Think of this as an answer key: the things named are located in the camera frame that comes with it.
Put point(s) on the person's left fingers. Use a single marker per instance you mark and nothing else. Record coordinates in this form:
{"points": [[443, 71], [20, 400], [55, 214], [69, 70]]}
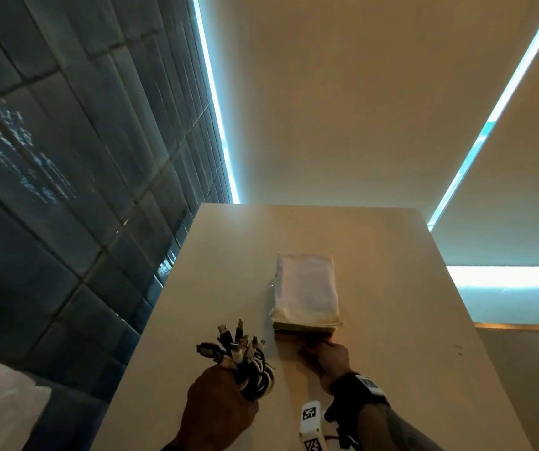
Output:
{"points": [[247, 411]]}

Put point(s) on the person's right forearm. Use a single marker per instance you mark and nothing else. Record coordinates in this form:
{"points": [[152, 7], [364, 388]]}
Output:
{"points": [[391, 429]]}

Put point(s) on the person's left hand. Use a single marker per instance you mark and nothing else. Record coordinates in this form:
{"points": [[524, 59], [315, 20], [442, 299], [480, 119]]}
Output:
{"points": [[210, 408]]}

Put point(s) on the person's right hand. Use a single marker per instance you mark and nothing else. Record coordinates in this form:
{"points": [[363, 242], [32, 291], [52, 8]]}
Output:
{"points": [[330, 364]]}

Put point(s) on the white cloth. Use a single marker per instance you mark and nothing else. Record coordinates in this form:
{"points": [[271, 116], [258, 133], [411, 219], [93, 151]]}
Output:
{"points": [[1, 408]]}

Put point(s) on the white wrist camera with markers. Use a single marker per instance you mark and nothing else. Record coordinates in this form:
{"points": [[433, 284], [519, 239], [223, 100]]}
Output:
{"points": [[310, 425]]}

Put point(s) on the person's right fingers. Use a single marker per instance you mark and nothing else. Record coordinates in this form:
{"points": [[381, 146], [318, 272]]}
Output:
{"points": [[319, 348]]}

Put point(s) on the long ceiling light strip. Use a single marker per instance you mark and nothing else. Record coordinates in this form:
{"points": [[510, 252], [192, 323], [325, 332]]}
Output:
{"points": [[215, 103], [495, 112]]}

